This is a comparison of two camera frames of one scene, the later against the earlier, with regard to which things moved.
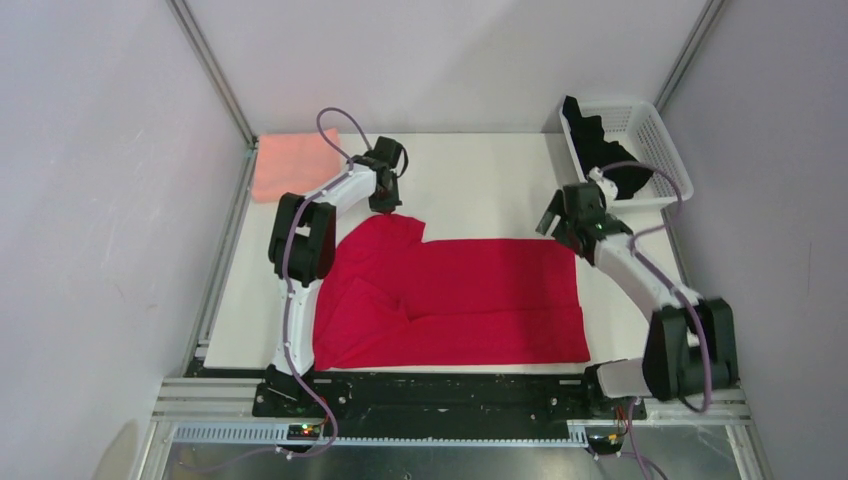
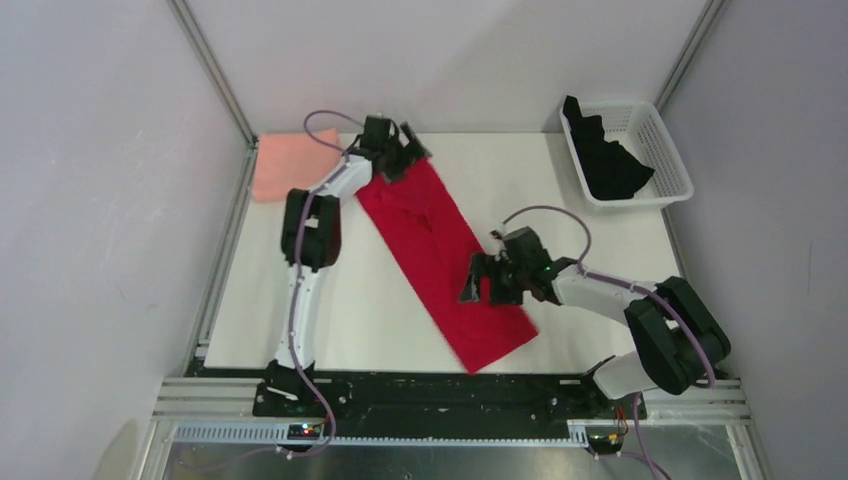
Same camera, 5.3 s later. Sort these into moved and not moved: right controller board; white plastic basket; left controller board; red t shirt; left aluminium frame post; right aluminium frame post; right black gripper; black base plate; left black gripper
Moved: red t shirt; right black gripper; left black gripper
Not moved: right controller board; black base plate; left aluminium frame post; right aluminium frame post; white plastic basket; left controller board
